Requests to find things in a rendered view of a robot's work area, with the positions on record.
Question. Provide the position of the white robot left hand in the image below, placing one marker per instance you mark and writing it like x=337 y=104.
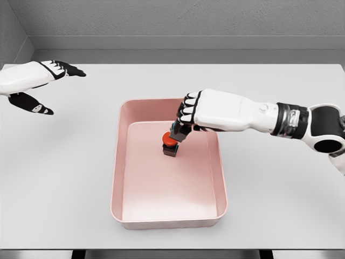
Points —
x=29 y=75

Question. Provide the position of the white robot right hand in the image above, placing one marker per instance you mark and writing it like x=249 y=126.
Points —
x=221 y=110

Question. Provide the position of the red button industrial switch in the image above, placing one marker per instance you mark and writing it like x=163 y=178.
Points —
x=168 y=139

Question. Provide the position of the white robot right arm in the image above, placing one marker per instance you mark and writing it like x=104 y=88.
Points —
x=291 y=118

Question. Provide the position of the pink rectangular basket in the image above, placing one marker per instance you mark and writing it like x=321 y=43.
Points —
x=167 y=189

